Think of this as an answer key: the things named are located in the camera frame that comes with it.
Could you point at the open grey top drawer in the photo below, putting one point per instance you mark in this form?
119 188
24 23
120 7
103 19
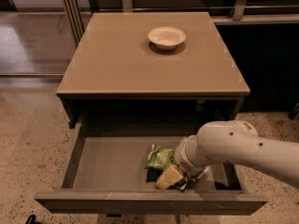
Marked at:
105 172

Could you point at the black object on floor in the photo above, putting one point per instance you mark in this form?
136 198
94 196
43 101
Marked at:
32 220

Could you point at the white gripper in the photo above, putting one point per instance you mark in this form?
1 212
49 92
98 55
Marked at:
182 160

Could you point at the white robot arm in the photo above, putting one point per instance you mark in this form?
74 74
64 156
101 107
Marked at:
233 142

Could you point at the green jalapeno chip bag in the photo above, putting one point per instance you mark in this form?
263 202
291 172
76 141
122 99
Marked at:
158 159

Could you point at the white paper bowl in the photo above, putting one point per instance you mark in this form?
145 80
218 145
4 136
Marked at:
166 38

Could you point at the grey cabinet counter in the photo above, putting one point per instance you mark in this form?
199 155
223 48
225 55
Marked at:
115 59

